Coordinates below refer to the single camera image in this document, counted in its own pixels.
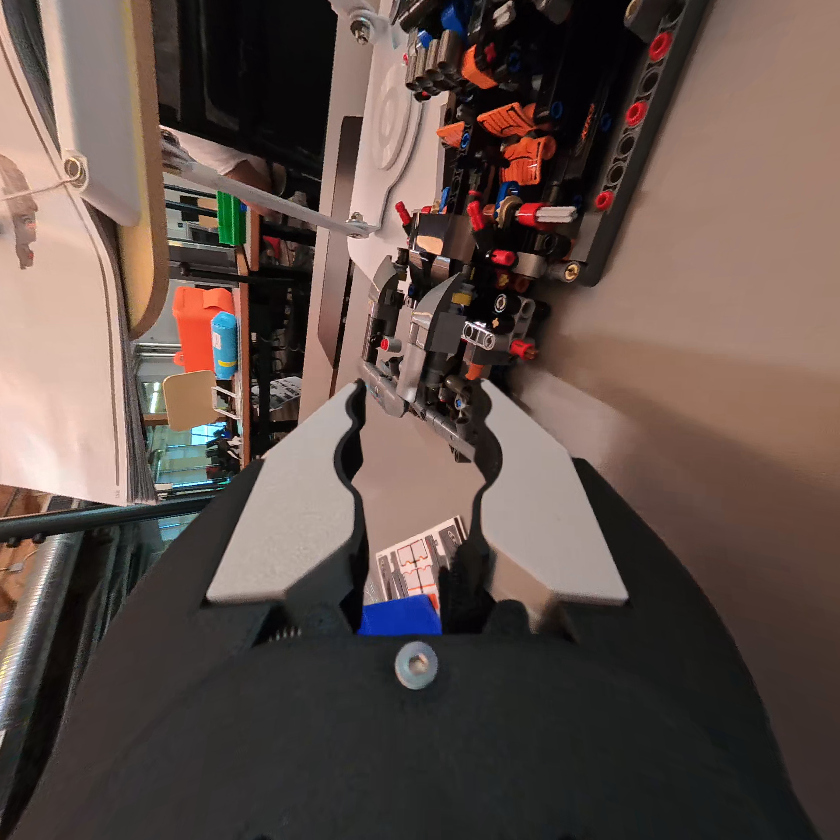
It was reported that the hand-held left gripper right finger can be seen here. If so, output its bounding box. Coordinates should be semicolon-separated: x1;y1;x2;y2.
438;379;631;636

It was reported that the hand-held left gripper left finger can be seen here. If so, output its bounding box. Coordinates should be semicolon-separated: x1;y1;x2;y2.
205;378;370;631

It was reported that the lego car model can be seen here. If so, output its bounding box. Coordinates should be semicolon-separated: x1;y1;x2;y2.
360;0;713;463

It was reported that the lego sticker sheet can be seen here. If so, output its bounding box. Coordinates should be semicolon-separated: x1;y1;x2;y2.
374;517;470;605

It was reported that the printed paper sheet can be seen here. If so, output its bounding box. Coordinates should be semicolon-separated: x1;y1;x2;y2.
268;375;306;413

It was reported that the blue box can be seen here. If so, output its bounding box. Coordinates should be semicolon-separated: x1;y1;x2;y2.
357;594;442;637

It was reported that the beige chair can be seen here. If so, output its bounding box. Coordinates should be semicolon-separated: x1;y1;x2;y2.
163;369;240;432

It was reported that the black metal bar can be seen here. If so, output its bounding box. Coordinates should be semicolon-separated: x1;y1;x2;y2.
0;493;217;544

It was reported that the light blue bottle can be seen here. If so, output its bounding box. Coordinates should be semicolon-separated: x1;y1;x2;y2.
211;311;238;380

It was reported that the black metal rack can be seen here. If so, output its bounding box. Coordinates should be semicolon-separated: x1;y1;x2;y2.
246;217;316;454

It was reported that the orange box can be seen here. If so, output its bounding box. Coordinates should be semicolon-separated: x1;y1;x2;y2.
172;287;236;371

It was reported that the wooden shelf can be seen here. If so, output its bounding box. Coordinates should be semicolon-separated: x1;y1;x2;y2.
233;190;263;454

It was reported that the chrome metal tube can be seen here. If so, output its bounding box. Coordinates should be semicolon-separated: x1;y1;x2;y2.
0;532;86;729

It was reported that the green box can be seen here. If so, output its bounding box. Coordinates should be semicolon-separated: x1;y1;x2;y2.
217;190;248;247

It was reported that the clear round disc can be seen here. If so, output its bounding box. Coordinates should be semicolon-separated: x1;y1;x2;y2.
373;85;421;173

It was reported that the white book stand ledge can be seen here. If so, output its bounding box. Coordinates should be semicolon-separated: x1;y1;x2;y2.
39;0;142;227

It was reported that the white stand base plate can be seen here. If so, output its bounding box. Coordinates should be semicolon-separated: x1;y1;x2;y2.
335;0;460;368

